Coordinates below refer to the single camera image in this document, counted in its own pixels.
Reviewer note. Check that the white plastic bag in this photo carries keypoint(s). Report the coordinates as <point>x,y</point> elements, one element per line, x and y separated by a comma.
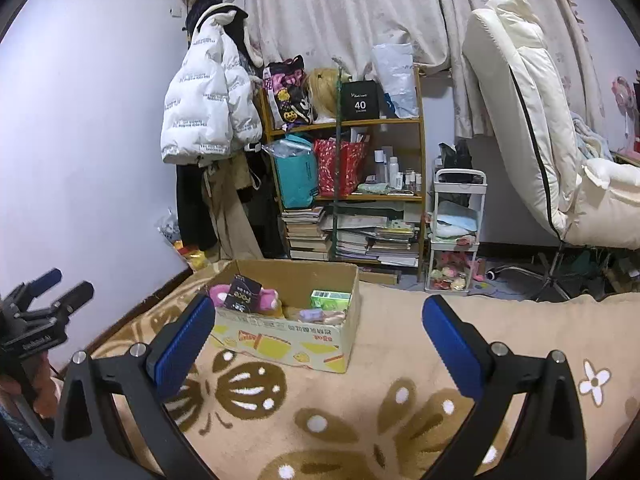
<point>393,64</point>

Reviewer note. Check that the white rolling cart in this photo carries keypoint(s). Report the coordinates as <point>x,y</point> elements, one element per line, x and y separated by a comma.
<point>453,234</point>

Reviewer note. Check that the white puffer jacket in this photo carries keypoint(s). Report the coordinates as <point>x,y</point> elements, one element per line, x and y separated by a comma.
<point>209,110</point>

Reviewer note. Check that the purple haired doll plush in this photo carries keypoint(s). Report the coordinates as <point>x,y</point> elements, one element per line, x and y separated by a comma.
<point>312,315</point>

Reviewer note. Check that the black box marked 40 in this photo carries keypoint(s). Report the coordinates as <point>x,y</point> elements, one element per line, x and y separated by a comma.
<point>359,100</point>

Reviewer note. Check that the pale pink plush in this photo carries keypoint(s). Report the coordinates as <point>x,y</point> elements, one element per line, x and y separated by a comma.
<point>333,318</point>

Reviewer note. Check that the green thin pole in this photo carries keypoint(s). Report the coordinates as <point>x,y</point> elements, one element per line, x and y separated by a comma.
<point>337,164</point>

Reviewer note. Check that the teal gift bag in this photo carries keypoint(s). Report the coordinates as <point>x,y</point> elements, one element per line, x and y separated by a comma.
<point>297,170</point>

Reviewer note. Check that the beige trench coat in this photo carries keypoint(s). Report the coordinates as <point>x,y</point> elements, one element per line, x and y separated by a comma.
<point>221,181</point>

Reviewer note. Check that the wooden shelf unit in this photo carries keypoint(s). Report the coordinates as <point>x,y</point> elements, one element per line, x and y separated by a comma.
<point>383,221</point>

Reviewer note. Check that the black face mask packet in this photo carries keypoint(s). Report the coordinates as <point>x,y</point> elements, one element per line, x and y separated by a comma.
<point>243,295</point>

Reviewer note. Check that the stack of books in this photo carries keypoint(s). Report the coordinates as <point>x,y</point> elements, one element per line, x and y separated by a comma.
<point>304,235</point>

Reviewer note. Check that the open cardboard box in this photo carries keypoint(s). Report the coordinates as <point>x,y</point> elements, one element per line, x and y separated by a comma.
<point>286,340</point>

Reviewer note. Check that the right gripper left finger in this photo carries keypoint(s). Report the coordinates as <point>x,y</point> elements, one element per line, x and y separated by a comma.
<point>90,440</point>

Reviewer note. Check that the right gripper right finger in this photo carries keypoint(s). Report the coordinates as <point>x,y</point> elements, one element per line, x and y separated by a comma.
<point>549,438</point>

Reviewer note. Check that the beige patterned blanket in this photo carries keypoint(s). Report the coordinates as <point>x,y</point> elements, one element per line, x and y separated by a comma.
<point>393,410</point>

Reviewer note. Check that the floral beige curtain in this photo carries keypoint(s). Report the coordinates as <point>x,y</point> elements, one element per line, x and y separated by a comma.
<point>322,31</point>

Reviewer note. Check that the purple character bag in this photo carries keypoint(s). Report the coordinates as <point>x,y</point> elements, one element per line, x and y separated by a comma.
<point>284,84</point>

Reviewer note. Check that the plastic bag of toys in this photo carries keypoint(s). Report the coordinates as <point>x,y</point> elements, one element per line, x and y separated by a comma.
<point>168,226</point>

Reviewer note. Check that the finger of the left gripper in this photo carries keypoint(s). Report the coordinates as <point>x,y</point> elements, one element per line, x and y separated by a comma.
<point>45,279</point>
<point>73,300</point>

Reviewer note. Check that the cream padded chair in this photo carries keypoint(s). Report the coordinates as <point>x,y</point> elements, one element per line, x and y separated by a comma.
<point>583,201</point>

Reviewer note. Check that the black hanging coat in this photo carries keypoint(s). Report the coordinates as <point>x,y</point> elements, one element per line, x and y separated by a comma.
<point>196,227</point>

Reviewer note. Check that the person's left hand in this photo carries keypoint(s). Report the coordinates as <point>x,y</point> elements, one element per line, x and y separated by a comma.
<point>46,401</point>

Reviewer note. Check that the red gift bag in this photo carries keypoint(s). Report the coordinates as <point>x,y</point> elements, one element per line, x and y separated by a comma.
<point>352,161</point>

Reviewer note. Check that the blonde wig on head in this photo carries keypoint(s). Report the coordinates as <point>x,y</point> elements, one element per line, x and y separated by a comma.
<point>321,85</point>

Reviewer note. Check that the green tissue pack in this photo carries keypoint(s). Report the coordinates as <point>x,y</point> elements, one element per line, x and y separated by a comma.
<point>330,300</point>

